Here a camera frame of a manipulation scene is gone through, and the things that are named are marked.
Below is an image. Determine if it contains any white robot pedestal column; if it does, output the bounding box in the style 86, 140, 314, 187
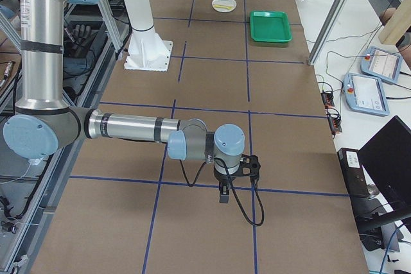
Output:
124, 0, 173, 72

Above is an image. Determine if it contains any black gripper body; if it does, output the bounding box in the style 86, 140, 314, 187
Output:
213, 171, 232, 192

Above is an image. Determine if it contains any black computer box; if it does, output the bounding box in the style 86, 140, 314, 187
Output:
337, 148, 374, 200

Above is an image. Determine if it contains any near blue teach pendant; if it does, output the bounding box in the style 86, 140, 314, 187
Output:
343, 73, 390, 117

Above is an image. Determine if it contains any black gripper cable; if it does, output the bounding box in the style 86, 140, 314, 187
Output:
179, 157, 265, 226

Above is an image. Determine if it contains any green plastic tray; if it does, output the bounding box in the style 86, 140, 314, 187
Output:
250, 10, 293, 44

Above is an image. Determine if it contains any aluminium frame post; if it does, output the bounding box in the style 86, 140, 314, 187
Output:
308, 0, 347, 65

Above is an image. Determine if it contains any far blue teach pendant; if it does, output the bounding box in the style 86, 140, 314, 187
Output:
360, 46, 403, 84

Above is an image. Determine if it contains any white round plate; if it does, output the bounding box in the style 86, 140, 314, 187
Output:
211, 0, 237, 13

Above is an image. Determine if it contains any yellow plastic utensil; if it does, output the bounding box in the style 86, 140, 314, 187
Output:
213, 4, 235, 11

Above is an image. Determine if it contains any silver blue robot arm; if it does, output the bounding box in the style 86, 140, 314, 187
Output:
3, 0, 246, 203

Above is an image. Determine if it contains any orange black connector board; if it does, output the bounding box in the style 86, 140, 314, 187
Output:
319, 81, 335, 108

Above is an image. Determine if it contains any black monitor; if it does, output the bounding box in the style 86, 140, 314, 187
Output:
359, 116, 410, 205

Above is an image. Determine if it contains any wooden beam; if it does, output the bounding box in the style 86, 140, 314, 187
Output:
378, 0, 410, 45

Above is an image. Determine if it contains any blue teach pendant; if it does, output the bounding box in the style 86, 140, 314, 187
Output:
360, 46, 403, 84
343, 73, 390, 117

